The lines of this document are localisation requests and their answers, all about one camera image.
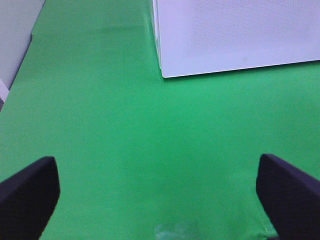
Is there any white microwave oven body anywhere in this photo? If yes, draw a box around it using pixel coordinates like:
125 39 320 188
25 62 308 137
149 0 163 71

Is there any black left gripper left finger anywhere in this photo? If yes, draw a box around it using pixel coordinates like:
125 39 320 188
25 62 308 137
0 156 61 240

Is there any white microwave door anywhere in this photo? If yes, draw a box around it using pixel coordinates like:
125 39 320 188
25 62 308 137
158 0 320 78

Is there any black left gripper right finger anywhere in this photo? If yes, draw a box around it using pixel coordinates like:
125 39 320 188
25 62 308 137
255 153 320 240

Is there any green table mat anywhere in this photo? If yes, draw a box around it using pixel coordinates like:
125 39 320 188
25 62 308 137
0 0 320 240

